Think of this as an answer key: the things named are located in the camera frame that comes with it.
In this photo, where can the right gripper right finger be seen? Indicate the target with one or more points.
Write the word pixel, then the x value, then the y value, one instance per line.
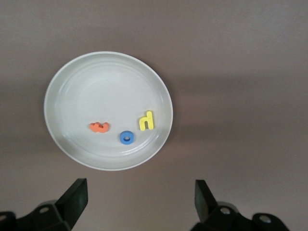
pixel 202 202

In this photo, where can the beige brown plate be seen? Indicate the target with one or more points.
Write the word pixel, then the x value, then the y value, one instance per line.
pixel 103 91

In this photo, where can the yellow foam letter h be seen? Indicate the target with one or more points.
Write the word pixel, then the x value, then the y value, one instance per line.
pixel 146 120

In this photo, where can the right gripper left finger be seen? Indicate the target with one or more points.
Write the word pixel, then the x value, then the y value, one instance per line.
pixel 77 199

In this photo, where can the orange foam letter t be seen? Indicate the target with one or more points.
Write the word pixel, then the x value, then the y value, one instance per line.
pixel 99 128

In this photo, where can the blue foam letter o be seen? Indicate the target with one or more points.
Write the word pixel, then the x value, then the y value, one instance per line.
pixel 122 140

